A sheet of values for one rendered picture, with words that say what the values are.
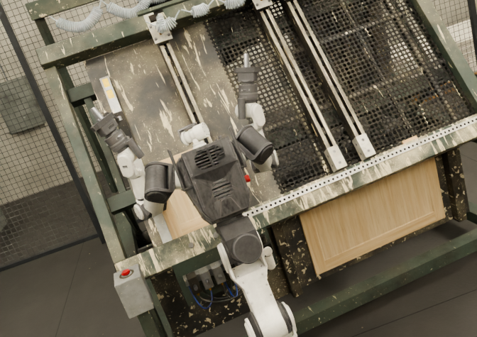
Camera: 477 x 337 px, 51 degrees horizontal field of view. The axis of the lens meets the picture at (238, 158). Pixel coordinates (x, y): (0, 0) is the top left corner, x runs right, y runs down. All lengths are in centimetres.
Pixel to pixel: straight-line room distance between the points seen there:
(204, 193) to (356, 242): 138
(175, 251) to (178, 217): 18
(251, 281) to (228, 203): 37
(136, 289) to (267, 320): 58
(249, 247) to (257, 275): 25
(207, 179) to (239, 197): 15
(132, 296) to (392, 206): 162
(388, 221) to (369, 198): 21
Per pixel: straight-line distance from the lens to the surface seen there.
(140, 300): 231
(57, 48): 284
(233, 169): 192
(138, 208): 228
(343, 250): 305
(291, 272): 292
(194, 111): 263
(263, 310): 213
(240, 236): 189
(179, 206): 254
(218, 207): 194
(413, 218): 322
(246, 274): 211
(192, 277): 240
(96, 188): 258
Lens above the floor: 195
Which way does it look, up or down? 19 degrees down
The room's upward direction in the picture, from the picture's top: 18 degrees counter-clockwise
